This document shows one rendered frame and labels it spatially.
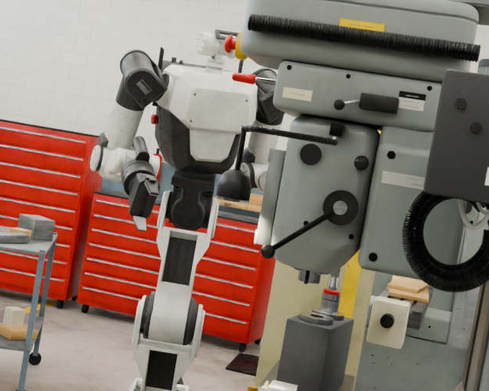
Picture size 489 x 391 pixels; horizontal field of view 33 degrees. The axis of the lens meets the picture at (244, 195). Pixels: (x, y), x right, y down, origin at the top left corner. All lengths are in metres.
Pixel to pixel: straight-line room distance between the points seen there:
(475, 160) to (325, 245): 0.42
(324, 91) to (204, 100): 0.79
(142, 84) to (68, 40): 9.51
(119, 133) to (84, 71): 9.28
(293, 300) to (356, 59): 2.03
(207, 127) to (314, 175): 0.79
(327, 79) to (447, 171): 0.38
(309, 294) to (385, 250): 1.91
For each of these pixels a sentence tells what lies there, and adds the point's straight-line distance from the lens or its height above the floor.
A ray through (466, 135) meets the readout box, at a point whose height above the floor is 1.62.
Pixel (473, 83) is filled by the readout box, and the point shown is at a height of 1.71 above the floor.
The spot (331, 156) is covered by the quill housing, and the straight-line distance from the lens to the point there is 1.70.
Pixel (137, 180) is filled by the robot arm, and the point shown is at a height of 1.42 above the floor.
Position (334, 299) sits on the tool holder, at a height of 1.18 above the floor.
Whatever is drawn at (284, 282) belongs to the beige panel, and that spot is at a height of 1.01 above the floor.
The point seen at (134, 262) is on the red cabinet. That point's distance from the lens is 6.78.
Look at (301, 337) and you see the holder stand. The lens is 2.16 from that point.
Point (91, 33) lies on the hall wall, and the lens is 11.80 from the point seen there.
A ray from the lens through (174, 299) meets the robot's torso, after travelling 2.47.
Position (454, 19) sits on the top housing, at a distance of 1.69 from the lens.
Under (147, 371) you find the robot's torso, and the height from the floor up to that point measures 0.82.
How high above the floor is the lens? 1.53
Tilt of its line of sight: 3 degrees down
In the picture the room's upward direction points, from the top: 10 degrees clockwise
